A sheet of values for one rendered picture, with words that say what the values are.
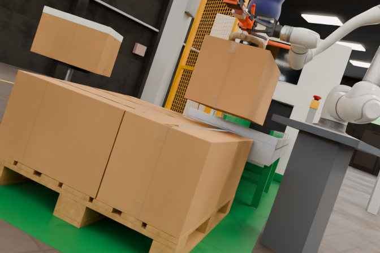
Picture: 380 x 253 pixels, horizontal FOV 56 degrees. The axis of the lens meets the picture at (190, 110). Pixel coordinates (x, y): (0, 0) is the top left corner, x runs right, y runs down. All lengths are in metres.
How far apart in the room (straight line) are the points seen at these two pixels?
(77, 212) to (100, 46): 1.77
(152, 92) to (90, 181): 2.12
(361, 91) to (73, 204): 1.50
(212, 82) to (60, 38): 1.60
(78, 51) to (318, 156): 2.08
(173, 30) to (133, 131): 2.27
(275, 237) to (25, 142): 1.44
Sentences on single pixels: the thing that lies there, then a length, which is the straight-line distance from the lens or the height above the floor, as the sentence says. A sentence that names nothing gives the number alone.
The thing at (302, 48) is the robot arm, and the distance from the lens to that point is 2.13.
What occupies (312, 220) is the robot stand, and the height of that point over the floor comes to 0.26.
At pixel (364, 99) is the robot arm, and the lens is 2.01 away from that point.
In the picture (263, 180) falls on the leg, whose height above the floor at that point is 0.24.
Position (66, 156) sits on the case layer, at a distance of 1.68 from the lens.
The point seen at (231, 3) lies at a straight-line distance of 1.85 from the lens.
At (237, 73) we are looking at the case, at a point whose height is 0.90.
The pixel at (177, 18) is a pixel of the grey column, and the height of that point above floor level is 1.38.
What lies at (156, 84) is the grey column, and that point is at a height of 0.69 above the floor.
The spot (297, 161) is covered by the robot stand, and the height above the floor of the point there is 0.53.
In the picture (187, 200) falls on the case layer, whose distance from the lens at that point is 1.44.
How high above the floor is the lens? 0.68
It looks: 2 degrees down
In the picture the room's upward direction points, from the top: 19 degrees clockwise
